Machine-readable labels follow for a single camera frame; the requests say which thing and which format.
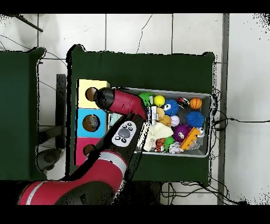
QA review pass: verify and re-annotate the black flat panel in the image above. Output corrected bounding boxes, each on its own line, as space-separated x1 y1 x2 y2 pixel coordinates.
56 73 68 150

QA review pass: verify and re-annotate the cream waffle cloth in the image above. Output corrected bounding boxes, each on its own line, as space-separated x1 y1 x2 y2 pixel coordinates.
142 122 173 152

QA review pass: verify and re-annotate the purple spiky ball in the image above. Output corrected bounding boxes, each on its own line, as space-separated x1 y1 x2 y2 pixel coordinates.
172 123 192 142

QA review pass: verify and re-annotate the orange striped tiger toy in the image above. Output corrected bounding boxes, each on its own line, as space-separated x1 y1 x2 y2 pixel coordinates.
154 138 166 153

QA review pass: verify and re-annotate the grey metal toy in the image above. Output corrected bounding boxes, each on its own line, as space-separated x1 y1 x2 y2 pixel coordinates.
149 105 159 125

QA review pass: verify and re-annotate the green cloth side table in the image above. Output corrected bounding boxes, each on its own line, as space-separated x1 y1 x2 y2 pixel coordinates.
0 47 47 183

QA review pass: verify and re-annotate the orange plastic toy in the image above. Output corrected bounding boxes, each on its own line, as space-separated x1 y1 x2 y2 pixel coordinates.
180 127 201 151

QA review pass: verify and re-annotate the orange basketball toy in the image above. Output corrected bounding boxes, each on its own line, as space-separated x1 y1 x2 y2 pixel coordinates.
189 97 203 110

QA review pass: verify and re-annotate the yellow ball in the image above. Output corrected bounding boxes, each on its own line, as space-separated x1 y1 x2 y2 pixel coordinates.
153 95 166 107

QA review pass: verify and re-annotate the shallow clear mesh bin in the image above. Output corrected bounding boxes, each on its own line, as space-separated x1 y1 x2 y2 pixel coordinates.
107 87 213 159

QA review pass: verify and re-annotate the blue spiky ball with eyes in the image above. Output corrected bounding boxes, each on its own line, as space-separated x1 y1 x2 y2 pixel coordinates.
163 99 180 116

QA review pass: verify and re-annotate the large green spiky ball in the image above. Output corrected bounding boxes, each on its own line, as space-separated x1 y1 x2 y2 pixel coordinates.
139 91 155 106

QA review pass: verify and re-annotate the dark thin rod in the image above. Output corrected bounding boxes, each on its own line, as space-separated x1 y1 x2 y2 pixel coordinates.
12 14 44 33

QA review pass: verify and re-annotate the dark green table cloth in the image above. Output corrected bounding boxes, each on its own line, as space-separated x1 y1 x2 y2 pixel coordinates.
66 44 216 186

